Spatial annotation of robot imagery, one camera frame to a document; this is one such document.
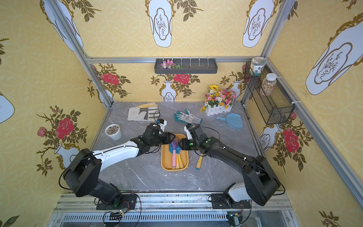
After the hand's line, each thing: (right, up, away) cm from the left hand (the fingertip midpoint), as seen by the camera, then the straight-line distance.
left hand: (170, 134), depth 88 cm
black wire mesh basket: (+61, +18, -7) cm, 64 cm away
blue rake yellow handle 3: (+18, -17, -2) cm, 25 cm away
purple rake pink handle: (+3, -6, -1) cm, 7 cm away
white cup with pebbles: (-39, +2, +7) cm, 39 cm away
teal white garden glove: (+11, +10, +22) cm, 26 cm away
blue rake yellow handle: (+1, -11, +4) cm, 11 cm away
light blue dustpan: (+47, +8, +22) cm, 52 cm away
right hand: (+8, -4, -2) cm, 10 cm away
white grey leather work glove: (-19, +14, +25) cm, 35 cm away
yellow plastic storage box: (+9, -14, +2) cm, 17 cm away
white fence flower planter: (+33, +22, +13) cm, 41 cm away
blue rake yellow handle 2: (+6, -10, +1) cm, 11 cm away
